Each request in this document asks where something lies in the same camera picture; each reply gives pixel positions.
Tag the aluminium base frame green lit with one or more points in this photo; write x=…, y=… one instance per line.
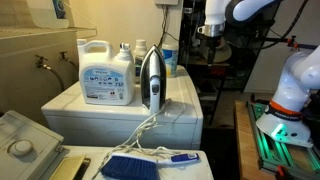
x=270, y=156

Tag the silver and black clothes iron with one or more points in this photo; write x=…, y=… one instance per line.
x=154, y=83

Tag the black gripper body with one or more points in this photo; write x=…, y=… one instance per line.
x=215, y=41

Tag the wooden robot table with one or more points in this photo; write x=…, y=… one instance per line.
x=245, y=146

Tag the red and black clamp rod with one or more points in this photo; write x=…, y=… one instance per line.
x=292, y=41

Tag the white wall outlet box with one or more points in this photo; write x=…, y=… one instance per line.
x=166, y=2

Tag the white front-load washing machine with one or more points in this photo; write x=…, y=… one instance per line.
x=113, y=123

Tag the brass coloured washer flap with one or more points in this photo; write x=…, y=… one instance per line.
x=68, y=168

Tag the white container with blue label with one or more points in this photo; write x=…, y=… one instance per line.
x=43, y=13

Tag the white top-load washer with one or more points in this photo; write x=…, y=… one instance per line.
x=30, y=160

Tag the small white bottle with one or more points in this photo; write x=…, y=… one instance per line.
x=140, y=55

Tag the white round washer dial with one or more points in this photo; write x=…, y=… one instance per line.
x=21, y=147

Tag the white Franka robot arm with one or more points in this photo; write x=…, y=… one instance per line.
x=293, y=86

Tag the blue bristle hand brush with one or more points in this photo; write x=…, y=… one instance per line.
x=133, y=166

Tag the white and blue wipes container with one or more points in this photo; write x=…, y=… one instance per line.
x=170, y=60

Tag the large white detergent jug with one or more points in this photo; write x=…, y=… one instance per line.
x=105, y=80

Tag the black metal storage rack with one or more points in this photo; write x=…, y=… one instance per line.
x=243, y=66

